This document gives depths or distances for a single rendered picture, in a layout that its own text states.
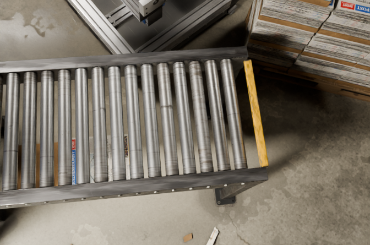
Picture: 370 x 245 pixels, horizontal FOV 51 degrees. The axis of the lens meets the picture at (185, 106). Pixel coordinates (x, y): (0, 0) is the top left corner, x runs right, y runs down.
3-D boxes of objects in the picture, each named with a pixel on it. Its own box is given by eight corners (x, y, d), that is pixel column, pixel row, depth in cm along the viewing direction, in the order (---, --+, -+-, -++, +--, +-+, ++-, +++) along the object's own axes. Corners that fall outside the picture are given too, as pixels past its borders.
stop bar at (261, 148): (251, 61, 158) (252, 59, 156) (268, 167, 145) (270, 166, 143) (243, 61, 158) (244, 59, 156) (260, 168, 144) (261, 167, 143)
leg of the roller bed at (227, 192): (229, 188, 221) (258, 170, 156) (230, 199, 219) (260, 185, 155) (219, 189, 220) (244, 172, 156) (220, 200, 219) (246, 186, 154)
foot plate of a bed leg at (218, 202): (234, 180, 222) (235, 180, 221) (238, 206, 218) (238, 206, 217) (211, 183, 221) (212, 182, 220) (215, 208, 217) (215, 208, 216)
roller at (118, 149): (120, 67, 159) (119, 63, 154) (127, 184, 145) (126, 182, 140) (108, 69, 158) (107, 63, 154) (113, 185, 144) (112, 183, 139)
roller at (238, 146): (230, 60, 163) (232, 55, 158) (246, 173, 149) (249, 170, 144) (218, 61, 162) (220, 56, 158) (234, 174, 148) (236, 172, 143)
